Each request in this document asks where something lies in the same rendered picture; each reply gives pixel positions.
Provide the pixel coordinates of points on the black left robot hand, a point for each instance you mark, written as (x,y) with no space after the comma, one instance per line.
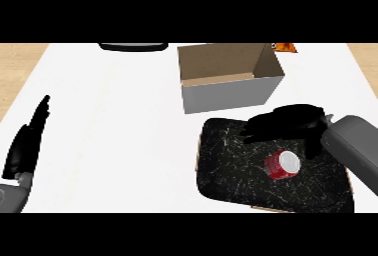
(30,140)

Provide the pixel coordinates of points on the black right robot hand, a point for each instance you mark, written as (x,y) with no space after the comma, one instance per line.
(289,125)

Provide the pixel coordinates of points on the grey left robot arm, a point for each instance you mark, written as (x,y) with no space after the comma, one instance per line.
(14,193)

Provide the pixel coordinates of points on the red can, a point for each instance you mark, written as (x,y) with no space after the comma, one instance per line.
(283,164)

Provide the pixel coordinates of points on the black speckled tray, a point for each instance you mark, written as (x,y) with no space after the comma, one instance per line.
(246,173)

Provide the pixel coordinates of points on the open cardboard box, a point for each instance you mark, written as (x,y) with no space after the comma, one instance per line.
(230,76)

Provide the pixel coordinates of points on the orange packet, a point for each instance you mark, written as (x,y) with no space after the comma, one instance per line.
(286,47)

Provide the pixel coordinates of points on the black rounded appliance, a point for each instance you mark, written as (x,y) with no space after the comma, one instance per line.
(134,46)

